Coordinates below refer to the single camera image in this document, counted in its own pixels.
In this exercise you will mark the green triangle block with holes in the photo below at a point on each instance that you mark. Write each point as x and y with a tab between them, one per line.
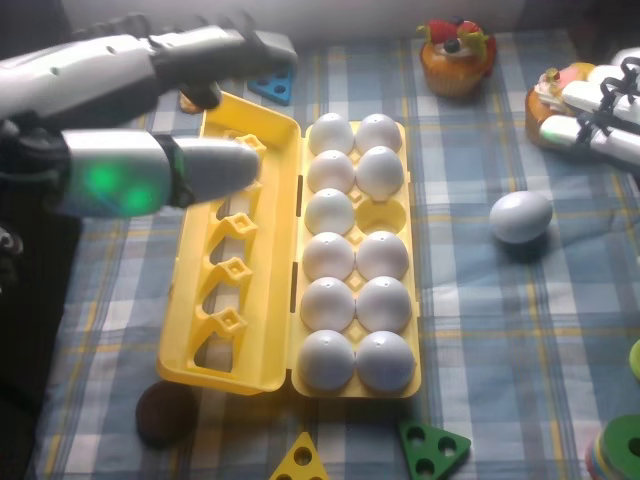
415	450

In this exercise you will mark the brown round toy cookie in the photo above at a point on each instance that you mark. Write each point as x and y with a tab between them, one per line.
165	415

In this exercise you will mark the yellow triangle block with holes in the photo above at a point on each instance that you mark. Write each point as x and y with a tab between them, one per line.
300	472

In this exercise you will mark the blue plaid tablecloth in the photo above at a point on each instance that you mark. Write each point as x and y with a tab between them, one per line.
500	325

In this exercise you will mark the lime green round toy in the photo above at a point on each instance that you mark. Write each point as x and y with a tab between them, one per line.
635	360

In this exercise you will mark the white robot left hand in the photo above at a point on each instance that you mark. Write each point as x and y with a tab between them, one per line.
100	75

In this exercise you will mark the toy cupcake with berries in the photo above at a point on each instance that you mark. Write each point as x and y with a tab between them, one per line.
452	65

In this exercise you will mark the blue triangle block with holes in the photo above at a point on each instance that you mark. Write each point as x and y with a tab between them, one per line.
275	90

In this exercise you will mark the white toy egg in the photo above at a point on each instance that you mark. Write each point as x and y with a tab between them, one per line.
383	303
378	131
327	303
330	132
330	171
379	172
326	359
385	360
521	216
329	212
382	255
328	255

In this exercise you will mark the toy cupcake with pink cream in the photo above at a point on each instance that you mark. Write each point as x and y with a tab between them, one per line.
542	100

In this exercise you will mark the yellow egg carton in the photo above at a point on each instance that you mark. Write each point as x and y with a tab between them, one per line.
280	210

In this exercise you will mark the tan flower-shaped toy biscuit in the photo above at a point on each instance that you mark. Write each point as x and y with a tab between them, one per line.
187	103

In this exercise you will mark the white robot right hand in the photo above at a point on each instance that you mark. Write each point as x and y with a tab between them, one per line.
617	137

